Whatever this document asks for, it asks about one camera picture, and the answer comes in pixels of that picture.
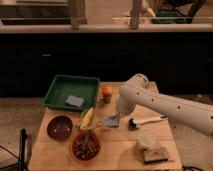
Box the black white dish brush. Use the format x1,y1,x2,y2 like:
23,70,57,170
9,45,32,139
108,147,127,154
128,116,166,130

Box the orange bowl with food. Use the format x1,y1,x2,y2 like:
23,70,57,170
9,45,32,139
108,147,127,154
70,131,101,162

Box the white cup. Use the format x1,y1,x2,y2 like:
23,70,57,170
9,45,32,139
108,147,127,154
137,130,156,149

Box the brown wooden block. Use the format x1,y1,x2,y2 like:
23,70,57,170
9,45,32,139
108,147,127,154
141,147,169,164

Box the blue sponge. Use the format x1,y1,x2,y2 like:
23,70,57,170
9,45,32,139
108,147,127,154
65,95,84,107

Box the metal spoon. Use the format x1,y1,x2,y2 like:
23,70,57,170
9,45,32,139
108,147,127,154
88,121,103,131

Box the green plastic tray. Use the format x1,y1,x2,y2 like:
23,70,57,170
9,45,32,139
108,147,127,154
43,75,100,112

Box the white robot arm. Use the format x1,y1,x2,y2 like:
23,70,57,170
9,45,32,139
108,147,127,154
116,73,213,136

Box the light blue towel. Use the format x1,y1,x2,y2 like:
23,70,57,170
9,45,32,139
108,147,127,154
102,115,120,128

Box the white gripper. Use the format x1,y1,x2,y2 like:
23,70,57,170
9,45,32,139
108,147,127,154
116,96,136,115

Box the purple bowl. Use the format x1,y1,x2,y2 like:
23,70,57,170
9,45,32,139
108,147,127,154
47,115,73,141

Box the orange on wooden stand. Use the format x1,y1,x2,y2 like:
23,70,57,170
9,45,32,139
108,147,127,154
102,86,113,103

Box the yellow corn cob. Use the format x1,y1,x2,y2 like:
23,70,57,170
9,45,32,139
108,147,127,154
80,107,94,130

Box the green bin in background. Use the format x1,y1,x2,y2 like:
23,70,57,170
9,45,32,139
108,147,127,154
152,11,187,24

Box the black chair frame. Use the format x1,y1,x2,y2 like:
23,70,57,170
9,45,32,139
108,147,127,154
0,129,29,171

